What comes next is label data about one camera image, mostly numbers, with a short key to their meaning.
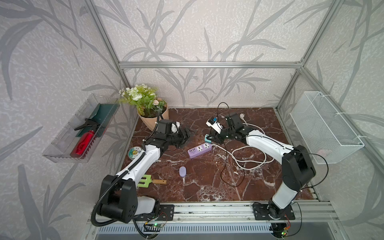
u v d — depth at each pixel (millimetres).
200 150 937
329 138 608
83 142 599
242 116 1125
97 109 758
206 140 839
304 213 749
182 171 849
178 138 730
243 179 845
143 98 875
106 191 389
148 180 840
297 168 461
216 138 754
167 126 656
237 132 676
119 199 407
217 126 721
